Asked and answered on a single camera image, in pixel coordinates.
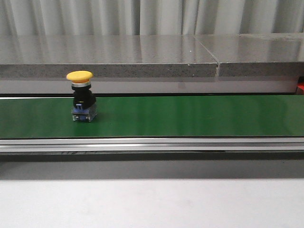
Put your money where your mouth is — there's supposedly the green conveyor belt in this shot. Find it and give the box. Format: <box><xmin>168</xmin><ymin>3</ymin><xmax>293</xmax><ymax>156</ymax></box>
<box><xmin>0</xmin><ymin>95</ymin><xmax>304</xmax><ymax>139</ymax></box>

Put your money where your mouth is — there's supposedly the white cabinet panel under counter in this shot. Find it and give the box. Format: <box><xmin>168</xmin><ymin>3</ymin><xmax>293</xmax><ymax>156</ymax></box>
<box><xmin>0</xmin><ymin>76</ymin><xmax>298</xmax><ymax>95</ymax></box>

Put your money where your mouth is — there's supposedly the grey stone counter slab left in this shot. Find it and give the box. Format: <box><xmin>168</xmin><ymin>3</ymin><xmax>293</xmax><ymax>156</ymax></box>
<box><xmin>0</xmin><ymin>35</ymin><xmax>217</xmax><ymax>80</ymax></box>

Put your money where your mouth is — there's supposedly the red plastic tray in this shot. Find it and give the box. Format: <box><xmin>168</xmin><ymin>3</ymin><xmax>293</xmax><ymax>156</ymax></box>
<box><xmin>296</xmin><ymin>82</ymin><xmax>304</xmax><ymax>95</ymax></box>

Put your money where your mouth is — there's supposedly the white pleated curtain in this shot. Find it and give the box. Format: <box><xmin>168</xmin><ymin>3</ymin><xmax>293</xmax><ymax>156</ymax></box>
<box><xmin>0</xmin><ymin>0</ymin><xmax>304</xmax><ymax>36</ymax></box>

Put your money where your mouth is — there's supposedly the aluminium conveyor side rail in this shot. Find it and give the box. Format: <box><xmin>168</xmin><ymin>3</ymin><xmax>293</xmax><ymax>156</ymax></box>
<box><xmin>0</xmin><ymin>137</ymin><xmax>304</xmax><ymax>155</ymax></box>

